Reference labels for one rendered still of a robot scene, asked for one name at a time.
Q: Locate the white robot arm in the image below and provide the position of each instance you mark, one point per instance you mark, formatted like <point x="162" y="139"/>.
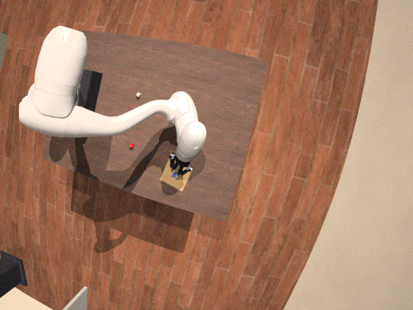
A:
<point x="51" y="106"/>

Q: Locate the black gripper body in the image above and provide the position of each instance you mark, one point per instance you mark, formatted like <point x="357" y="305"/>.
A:
<point x="185" y="164"/>

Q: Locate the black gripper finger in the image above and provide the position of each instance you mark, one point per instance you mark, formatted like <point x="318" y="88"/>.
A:
<point x="172" y="165"/>
<point x="188" y="169"/>

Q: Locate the tan square mat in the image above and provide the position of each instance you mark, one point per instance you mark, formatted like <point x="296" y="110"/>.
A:
<point x="178" y="183"/>

